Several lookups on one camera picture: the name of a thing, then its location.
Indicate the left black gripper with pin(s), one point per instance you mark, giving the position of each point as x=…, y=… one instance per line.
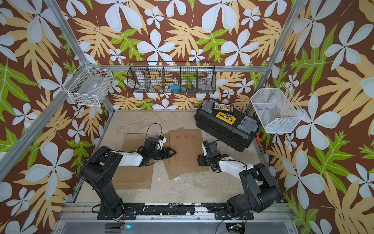
x=168, y=155

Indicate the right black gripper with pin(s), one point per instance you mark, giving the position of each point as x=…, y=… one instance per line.
x=200, y=158

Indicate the brown kraft file bag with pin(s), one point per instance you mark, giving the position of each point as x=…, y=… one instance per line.
x=130, y=174
x=188, y=146

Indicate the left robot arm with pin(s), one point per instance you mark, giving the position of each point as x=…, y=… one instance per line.
x=100, y=169

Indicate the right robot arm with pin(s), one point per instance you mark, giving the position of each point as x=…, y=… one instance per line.
x=259, y=186

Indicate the black yellow toolbox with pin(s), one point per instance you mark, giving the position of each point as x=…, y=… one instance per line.
x=234, y=128

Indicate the blue object in basket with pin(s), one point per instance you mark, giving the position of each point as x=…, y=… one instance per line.
x=175, y=88

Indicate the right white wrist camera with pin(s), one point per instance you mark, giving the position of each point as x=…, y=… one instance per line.
x=204, y=145

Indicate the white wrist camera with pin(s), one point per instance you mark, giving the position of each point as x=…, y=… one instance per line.
x=204, y=145
x=160, y=141

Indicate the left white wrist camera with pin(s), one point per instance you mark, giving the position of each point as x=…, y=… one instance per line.
x=160, y=141

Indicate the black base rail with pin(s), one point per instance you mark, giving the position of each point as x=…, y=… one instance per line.
x=131, y=211

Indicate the black wire basket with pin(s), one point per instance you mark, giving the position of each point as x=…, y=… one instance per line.
x=192, y=77

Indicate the white wire basket right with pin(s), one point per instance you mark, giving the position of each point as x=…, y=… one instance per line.
x=277, y=110

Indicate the white wire basket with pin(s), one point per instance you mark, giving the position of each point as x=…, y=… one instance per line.
x=277, y=110
x=89, y=85

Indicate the white wire basket left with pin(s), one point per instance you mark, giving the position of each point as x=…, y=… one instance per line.
x=89, y=85

